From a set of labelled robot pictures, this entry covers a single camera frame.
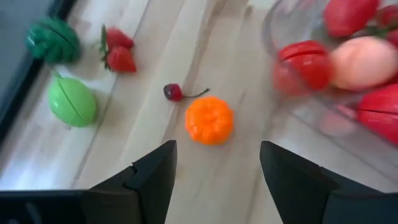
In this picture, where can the dark red toy cherry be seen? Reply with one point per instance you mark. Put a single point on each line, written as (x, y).
(172, 92)

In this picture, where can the black table frame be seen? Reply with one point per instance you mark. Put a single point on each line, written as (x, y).
(21, 87)

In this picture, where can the red toy tomato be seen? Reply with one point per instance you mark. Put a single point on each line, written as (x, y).
(303, 67)

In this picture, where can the red toy apple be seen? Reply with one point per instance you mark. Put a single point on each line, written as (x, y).
(381, 112)

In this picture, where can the red toy strawberry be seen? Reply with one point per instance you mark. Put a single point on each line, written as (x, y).
(388, 15)
(349, 15)
(119, 38)
(122, 59)

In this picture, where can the orange toy tangerine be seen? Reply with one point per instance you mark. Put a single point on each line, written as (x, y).
(210, 120)

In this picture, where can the dark green toy watermelon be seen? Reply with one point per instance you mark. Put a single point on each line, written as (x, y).
(53, 40)

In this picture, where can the light green toy melon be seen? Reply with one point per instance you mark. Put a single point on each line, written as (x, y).
(72, 101)

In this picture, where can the pink toy peach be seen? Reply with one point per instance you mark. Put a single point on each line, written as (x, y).
(362, 63)

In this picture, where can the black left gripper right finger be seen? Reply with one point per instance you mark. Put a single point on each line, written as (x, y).
(298, 193)

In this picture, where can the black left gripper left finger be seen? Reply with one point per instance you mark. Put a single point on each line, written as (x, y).
(146, 193)

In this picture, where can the clear plastic container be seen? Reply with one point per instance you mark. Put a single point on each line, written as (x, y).
(367, 155)

